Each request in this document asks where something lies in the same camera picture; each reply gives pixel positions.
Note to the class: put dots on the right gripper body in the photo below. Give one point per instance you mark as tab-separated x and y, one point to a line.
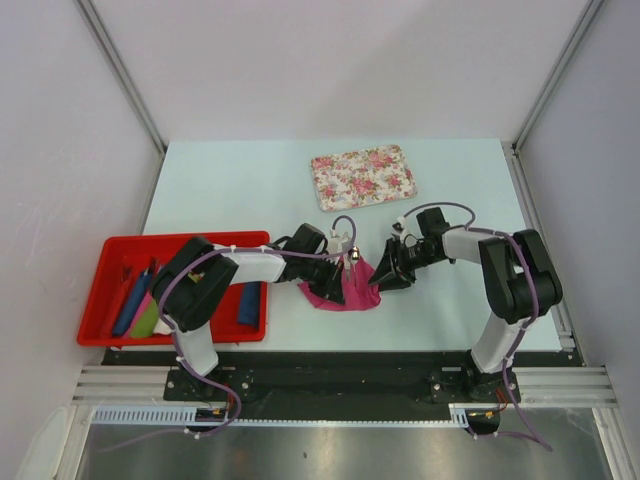
416	256

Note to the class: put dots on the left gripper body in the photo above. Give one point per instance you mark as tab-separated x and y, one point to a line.
313	268

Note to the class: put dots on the pink paper napkin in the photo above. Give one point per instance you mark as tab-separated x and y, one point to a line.
361	297

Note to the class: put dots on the silver spoon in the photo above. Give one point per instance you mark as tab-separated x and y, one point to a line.
353	259

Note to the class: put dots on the floral tray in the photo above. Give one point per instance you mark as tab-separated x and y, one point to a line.
362	178

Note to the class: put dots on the silver knife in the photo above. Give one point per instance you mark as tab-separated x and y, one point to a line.
346	268

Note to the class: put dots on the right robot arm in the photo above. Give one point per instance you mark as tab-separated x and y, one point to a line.
520	281

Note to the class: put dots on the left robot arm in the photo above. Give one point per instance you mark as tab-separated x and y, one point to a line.
190	287

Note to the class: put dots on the blue napkin roll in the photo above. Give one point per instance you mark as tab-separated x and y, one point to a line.
132	303
249	308

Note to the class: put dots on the green napkin roll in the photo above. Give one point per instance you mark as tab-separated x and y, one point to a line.
145	322

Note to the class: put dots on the red plastic bin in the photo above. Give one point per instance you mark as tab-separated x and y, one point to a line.
121	262

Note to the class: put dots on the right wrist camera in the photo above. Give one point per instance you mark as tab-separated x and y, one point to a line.
399	229

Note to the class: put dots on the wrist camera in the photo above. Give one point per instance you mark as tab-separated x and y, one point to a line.
399	229
338	244

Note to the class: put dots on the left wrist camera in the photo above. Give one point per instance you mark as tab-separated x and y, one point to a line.
338	244

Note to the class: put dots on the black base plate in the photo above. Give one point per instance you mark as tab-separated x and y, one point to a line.
340	386

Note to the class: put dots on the white cable duct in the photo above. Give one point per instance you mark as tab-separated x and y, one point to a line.
176	416

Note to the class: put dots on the aluminium rail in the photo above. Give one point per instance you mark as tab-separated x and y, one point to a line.
544	387

